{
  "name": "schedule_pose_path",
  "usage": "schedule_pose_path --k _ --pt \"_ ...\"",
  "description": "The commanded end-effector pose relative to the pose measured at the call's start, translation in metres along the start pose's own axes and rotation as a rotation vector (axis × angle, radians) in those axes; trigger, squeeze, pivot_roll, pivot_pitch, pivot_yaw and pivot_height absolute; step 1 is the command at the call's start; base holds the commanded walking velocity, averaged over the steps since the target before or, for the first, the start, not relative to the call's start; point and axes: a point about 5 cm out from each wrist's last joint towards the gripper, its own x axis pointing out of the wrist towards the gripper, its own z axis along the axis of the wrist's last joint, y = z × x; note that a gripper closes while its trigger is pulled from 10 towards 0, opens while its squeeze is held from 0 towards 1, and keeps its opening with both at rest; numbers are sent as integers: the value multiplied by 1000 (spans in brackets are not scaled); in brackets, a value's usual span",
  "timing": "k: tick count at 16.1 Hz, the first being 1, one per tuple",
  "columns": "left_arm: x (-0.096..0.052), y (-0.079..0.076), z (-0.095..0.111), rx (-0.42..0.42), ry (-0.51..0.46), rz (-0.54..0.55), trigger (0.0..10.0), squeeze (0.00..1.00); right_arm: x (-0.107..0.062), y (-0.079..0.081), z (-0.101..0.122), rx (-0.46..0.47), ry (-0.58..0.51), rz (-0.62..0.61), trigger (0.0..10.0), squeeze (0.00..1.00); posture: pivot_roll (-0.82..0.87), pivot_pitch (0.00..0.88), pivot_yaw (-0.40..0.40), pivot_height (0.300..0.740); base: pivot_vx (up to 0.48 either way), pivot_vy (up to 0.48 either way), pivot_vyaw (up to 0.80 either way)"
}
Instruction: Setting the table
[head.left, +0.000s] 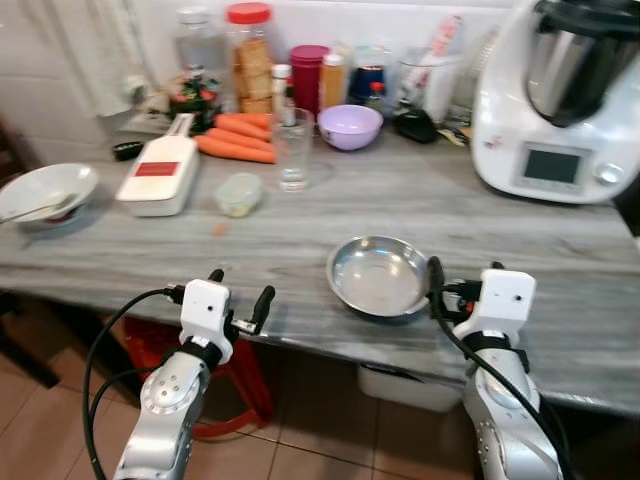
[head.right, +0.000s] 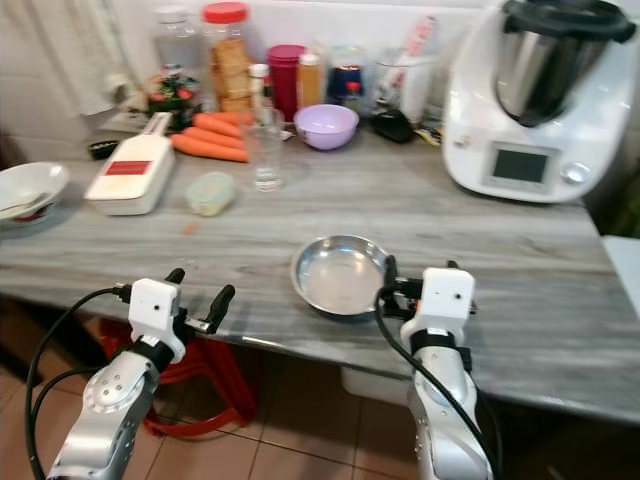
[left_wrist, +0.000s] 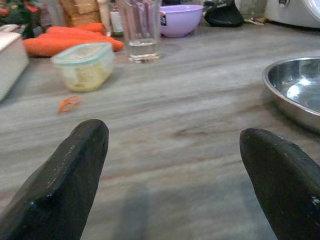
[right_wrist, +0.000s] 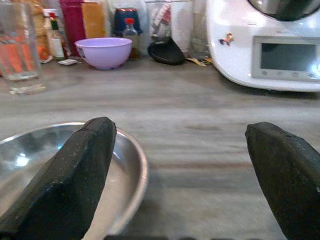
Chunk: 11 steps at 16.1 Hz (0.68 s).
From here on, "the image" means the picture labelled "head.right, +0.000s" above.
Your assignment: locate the red plastic stool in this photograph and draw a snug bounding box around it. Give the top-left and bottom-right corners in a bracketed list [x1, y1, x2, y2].
[98, 318, 257, 439]

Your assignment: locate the shallow steel bowl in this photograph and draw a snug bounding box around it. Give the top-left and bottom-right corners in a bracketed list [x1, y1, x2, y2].
[290, 234, 391, 318]

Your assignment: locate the small clear plastic container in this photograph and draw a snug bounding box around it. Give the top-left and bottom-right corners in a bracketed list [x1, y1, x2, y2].
[186, 171, 236, 217]

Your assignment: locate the white plastic bin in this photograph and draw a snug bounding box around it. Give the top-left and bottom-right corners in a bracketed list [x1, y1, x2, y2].
[340, 365, 411, 407]

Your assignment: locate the white slicer with red label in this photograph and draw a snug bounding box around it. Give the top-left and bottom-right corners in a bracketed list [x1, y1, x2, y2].
[84, 112, 173, 217]

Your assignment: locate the small flat black object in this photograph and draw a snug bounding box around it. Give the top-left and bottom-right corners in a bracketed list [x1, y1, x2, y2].
[89, 140, 121, 161]

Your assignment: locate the rounded black object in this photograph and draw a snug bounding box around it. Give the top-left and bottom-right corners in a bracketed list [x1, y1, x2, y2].
[370, 107, 417, 144]

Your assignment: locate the clear drinking glass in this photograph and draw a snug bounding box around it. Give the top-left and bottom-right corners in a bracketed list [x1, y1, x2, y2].
[246, 107, 288, 192]

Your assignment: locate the white food processor steel jug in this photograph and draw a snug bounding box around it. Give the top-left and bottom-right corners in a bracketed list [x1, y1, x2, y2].
[442, 0, 638, 204]

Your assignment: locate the small purple plastic bowl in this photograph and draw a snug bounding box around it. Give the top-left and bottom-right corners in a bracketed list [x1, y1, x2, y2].
[293, 104, 360, 152]

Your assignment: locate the metal spoon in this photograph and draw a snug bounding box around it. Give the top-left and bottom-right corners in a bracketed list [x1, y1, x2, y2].
[0, 193, 51, 217]

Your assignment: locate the white ceramic bowl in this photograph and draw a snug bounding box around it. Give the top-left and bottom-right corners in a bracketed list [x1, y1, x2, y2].
[0, 162, 71, 224]

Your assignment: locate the white folding table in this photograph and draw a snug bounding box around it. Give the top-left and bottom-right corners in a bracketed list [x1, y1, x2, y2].
[603, 235, 640, 323]

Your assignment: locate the red and green decoration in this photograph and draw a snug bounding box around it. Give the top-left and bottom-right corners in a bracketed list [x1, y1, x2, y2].
[146, 66, 201, 131]

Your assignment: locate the white container with packets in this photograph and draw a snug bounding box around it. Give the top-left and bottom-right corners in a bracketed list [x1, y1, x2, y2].
[373, 15, 438, 121]

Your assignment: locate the dark blue jar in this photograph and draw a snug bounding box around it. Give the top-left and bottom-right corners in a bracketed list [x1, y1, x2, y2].
[325, 45, 369, 106]

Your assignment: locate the small white-capped bottle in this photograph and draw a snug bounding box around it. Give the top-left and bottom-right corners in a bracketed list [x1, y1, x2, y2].
[249, 63, 270, 121]

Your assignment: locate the orange spice bottle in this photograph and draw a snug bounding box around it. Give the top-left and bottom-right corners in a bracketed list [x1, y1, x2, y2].
[297, 52, 325, 109]

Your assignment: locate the magenta canister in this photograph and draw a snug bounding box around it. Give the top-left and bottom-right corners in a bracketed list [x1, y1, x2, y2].
[267, 44, 307, 121]

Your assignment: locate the clear jar with red lid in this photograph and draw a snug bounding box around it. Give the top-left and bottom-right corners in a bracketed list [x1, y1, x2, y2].
[202, 2, 253, 114]

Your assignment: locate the clear plastic bottle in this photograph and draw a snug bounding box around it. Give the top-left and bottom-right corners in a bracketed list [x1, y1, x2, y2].
[153, 6, 204, 79]

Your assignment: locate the white hanging cloth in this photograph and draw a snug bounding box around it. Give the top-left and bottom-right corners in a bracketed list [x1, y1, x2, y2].
[25, 0, 111, 116]

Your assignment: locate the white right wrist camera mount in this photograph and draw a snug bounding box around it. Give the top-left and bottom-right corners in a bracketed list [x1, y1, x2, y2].
[408, 266, 478, 347]

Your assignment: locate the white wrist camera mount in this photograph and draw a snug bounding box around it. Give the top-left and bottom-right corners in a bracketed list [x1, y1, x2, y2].
[128, 278, 186, 363]
[408, 266, 478, 347]

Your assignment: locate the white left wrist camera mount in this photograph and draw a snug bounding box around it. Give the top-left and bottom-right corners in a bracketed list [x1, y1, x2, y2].
[128, 278, 186, 363]

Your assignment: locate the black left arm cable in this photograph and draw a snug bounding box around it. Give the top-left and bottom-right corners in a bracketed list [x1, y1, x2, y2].
[24, 285, 133, 480]

